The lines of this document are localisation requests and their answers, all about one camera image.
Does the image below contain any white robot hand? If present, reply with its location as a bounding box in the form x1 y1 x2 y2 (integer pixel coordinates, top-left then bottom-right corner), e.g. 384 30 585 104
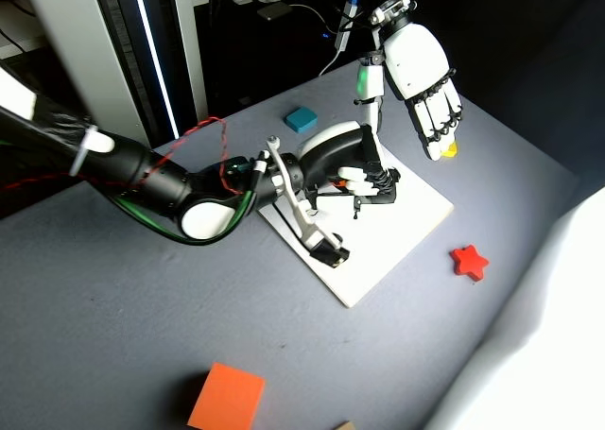
354 22 464 162
296 120 402 207

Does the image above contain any white paper pad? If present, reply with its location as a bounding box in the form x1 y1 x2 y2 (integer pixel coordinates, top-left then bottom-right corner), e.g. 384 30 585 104
257 139 455 309

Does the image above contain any orange rectangular block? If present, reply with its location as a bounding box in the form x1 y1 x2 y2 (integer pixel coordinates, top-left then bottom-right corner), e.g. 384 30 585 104
187 362 267 430

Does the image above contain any blue rounded square block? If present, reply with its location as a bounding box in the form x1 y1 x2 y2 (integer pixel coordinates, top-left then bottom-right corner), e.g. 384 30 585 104
285 107 319 134

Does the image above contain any white power strip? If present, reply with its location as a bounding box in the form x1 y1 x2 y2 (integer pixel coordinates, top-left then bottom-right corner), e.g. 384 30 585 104
334 0 360 51

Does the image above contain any dark grey flat box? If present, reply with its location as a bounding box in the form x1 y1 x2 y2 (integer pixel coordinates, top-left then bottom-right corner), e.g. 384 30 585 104
256 1 295 22

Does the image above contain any red star block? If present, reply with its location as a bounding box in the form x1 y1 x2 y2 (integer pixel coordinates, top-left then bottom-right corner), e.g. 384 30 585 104
448 244 491 283

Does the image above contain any grey table cloth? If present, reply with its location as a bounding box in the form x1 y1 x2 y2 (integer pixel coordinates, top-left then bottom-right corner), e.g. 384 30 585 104
0 46 582 430

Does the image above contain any blurred white shell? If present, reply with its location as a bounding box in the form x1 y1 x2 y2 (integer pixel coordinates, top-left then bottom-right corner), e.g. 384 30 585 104
423 193 605 430

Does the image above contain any white cable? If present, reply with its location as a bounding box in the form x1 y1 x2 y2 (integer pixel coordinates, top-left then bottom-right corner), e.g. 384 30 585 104
288 3 345 77

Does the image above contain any white metal cabinet frame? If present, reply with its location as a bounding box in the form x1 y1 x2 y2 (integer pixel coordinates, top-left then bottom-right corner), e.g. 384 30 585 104
18 0 210 147

